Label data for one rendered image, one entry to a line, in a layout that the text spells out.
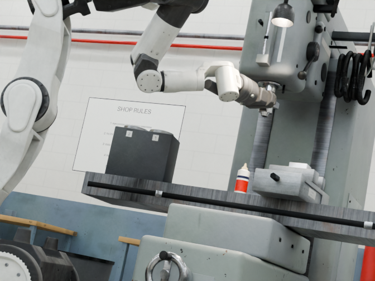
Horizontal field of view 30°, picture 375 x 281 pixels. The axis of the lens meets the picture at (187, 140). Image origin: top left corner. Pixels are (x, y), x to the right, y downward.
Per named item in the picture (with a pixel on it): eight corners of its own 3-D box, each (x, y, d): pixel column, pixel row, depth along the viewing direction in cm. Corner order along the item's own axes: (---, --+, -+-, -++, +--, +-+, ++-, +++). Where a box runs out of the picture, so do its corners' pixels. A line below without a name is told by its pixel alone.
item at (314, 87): (313, 87, 245) (325, 19, 251) (248, 83, 256) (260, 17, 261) (323, 104, 262) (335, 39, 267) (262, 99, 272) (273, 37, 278)
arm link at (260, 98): (279, 87, 234) (259, 74, 226) (274, 114, 232) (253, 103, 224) (249, 88, 243) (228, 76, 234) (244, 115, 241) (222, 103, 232)
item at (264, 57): (267, 62, 229) (278, 3, 233) (255, 62, 231) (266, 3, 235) (270, 67, 233) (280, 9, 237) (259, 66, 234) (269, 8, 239)
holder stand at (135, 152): (162, 185, 244) (173, 130, 248) (103, 175, 250) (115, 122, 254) (170, 191, 256) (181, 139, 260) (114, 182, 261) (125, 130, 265)
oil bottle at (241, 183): (243, 195, 227) (249, 162, 229) (231, 193, 229) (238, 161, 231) (247, 197, 231) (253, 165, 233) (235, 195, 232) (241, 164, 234)
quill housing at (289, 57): (293, 77, 229) (309, -13, 235) (234, 73, 237) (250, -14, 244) (306, 95, 246) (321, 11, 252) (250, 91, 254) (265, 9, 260)
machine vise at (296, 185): (298, 196, 206) (304, 160, 208) (250, 189, 212) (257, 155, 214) (326, 216, 236) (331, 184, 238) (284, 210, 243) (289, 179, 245)
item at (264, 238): (268, 259, 200) (275, 218, 202) (159, 240, 214) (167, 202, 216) (307, 275, 244) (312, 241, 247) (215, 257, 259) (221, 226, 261)
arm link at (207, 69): (235, 59, 224) (194, 59, 221) (239, 83, 220) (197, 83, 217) (231, 71, 229) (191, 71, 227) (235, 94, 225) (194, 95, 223)
